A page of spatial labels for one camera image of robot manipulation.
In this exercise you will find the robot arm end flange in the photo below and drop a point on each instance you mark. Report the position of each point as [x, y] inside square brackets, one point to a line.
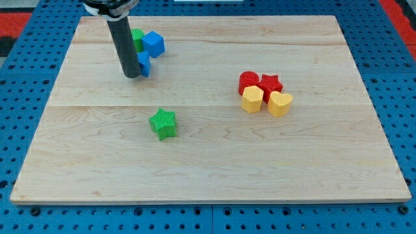
[110, 10]

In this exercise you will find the green star block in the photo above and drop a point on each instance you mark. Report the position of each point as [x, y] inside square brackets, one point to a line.
[163, 123]

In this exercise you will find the red star block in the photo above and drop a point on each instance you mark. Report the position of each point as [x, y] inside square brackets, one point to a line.
[269, 84]

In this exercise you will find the yellow hexagon block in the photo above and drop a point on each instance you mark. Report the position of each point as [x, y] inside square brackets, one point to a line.
[252, 99]

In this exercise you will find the red cylinder block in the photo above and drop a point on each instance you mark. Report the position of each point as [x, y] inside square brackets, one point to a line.
[246, 79]

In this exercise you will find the yellow heart block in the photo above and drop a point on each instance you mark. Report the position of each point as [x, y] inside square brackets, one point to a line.
[279, 104]

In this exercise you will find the small blue block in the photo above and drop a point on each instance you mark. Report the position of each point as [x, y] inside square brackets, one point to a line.
[144, 62]

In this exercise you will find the blue cube block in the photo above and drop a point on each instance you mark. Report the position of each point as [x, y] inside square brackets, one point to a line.
[153, 43]

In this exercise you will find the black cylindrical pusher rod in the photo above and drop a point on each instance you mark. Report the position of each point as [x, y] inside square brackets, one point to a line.
[123, 41]

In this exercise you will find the green cylinder block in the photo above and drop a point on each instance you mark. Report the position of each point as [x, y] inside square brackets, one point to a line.
[137, 35]

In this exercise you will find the wooden board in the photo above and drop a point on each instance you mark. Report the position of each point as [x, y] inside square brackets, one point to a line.
[94, 144]

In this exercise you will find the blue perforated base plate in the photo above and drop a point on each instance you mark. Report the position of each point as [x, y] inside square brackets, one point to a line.
[382, 57]

